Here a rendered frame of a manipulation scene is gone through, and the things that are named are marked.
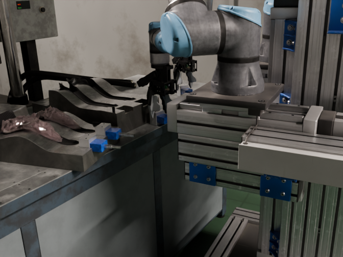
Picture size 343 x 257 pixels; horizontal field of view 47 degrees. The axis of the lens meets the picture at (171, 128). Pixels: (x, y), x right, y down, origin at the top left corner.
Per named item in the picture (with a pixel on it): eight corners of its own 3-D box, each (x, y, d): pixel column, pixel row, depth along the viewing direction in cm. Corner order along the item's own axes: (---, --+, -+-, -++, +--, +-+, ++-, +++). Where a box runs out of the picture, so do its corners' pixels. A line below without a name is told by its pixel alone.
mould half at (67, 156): (120, 140, 142) (118, 111, 138) (84, 172, 119) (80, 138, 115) (5, 129, 157) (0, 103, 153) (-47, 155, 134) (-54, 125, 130)
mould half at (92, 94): (159, 117, 166) (158, 86, 162) (118, 136, 146) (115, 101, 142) (77, 101, 193) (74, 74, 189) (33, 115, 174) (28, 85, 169)
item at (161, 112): (182, 127, 154) (182, 114, 152) (174, 131, 150) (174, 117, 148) (158, 121, 162) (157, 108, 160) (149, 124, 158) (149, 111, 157)
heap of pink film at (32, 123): (84, 126, 141) (82, 105, 138) (57, 145, 125) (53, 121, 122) (23, 121, 148) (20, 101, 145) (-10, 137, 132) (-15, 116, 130)
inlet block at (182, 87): (199, 99, 190) (199, 88, 188) (191, 101, 188) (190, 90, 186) (185, 94, 201) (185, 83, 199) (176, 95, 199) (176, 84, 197)
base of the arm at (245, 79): (269, 85, 116) (271, 51, 113) (255, 98, 103) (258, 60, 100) (221, 81, 123) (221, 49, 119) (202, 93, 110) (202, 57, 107)
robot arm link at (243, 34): (268, 56, 105) (270, 3, 101) (220, 60, 103) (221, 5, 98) (249, 50, 116) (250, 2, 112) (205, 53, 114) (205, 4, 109)
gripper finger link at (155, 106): (156, 120, 149) (160, 96, 148) (145, 117, 153) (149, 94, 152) (161, 120, 151) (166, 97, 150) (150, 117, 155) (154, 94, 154)
